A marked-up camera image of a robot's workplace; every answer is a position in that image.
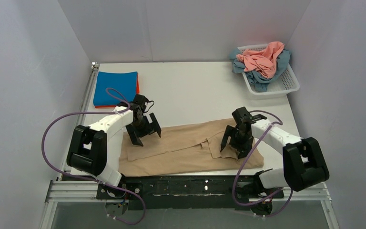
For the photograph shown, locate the folded orange t shirt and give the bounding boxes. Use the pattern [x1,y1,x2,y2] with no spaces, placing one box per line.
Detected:
[93,78,140,108]

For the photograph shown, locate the beige t shirt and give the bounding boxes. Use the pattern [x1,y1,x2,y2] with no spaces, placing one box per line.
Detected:
[118,118,264,177]

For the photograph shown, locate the folded blue t shirt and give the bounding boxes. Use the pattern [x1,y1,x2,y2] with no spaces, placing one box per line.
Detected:
[93,72,139,107]

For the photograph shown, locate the white plastic basket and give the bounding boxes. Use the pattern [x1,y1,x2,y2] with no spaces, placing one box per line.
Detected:
[237,44,300,99]

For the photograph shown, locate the aluminium frame rail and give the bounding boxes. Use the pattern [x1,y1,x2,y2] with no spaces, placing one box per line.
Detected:
[41,62,339,229]

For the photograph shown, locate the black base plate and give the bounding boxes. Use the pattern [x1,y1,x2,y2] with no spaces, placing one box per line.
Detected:
[96,175,275,210]

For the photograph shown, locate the pink t shirt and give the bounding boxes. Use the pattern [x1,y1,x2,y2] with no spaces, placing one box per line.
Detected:
[236,42,285,79]

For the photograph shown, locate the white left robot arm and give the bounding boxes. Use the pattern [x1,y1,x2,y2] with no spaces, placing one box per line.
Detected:
[66,106,162,186]

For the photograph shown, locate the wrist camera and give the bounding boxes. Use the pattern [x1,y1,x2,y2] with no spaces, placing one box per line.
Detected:
[117,94,154,119]
[232,107,267,125]

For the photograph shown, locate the grey blue t shirt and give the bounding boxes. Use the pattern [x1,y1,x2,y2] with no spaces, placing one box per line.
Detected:
[228,48,294,93]

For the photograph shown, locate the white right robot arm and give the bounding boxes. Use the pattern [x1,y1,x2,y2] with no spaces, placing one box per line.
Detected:
[220,119,330,191]

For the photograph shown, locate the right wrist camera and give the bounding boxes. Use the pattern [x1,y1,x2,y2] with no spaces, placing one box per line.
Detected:
[232,107,267,125]

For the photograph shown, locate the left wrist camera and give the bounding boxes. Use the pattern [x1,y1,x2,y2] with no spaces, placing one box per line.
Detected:
[117,94,154,119]

